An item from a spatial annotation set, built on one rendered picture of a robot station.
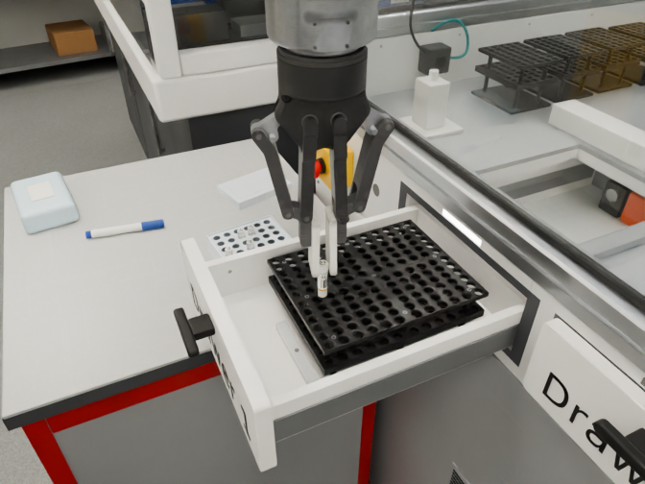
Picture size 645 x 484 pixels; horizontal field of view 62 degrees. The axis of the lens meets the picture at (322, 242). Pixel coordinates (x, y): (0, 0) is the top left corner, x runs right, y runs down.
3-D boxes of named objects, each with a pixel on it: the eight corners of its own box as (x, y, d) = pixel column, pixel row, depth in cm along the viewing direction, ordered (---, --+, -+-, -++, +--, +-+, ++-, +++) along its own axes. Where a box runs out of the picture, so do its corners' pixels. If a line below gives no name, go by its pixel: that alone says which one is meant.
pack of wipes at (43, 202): (82, 221, 102) (75, 201, 99) (27, 237, 98) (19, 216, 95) (65, 187, 112) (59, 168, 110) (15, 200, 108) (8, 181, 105)
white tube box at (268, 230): (226, 278, 89) (224, 261, 86) (208, 252, 94) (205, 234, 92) (293, 255, 94) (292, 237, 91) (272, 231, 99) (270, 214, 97)
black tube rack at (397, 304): (323, 389, 61) (323, 351, 57) (270, 295, 74) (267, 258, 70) (479, 329, 69) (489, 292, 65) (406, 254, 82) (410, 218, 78)
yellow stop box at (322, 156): (327, 192, 95) (328, 157, 91) (311, 175, 101) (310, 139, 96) (353, 186, 97) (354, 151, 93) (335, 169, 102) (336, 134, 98)
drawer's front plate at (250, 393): (261, 475, 55) (253, 409, 48) (191, 300, 76) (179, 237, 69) (277, 469, 56) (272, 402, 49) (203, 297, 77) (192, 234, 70)
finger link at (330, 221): (324, 205, 55) (331, 205, 55) (325, 258, 59) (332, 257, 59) (329, 222, 53) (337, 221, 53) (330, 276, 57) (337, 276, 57)
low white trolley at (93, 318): (130, 637, 113) (0, 418, 67) (95, 410, 158) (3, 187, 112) (370, 518, 132) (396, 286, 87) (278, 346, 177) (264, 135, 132)
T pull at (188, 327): (189, 361, 57) (187, 352, 56) (174, 316, 62) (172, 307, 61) (222, 350, 58) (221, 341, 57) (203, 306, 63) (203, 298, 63)
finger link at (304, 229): (312, 205, 52) (281, 206, 51) (311, 246, 55) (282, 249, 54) (310, 197, 53) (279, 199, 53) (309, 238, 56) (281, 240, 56)
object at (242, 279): (272, 447, 56) (268, 411, 52) (205, 296, 74) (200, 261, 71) (560, 328, 70) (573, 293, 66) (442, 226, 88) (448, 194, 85)
